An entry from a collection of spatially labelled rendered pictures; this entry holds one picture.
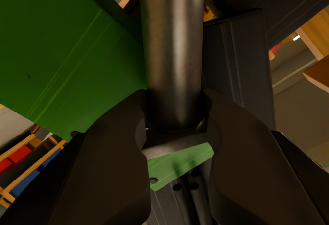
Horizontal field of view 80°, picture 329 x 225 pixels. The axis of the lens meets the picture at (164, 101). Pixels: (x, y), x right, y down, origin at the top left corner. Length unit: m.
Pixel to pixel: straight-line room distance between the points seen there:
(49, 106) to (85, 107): 0.03
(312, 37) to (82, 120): 0.91
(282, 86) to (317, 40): 6.74
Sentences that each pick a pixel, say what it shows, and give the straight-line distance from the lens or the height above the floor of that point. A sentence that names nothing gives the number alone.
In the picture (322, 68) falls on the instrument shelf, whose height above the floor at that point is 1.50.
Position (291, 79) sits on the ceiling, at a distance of 7.67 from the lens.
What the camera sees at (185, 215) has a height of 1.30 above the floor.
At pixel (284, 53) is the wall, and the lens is 9.54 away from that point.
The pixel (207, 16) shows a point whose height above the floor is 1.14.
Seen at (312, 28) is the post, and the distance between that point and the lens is 0.97.
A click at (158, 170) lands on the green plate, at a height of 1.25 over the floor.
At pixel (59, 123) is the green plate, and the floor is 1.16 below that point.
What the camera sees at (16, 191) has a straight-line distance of 5.36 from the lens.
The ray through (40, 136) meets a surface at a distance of 0.40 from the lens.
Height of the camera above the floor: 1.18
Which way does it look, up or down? 8 degrees up
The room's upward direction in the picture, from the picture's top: 136 degrees clockwise
